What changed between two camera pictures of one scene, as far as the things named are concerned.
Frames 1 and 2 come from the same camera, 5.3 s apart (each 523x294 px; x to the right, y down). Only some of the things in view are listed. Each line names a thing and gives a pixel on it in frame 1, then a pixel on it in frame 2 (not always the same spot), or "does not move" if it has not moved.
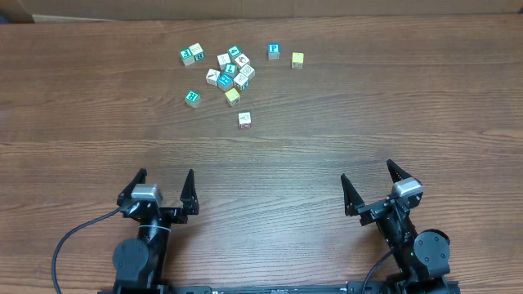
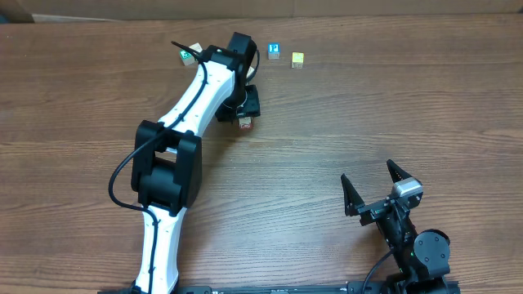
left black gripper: [188, 199] to [252, 104]
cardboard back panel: [12, 11] does not move
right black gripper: [355, 202] does not move
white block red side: [244, 120] does not move
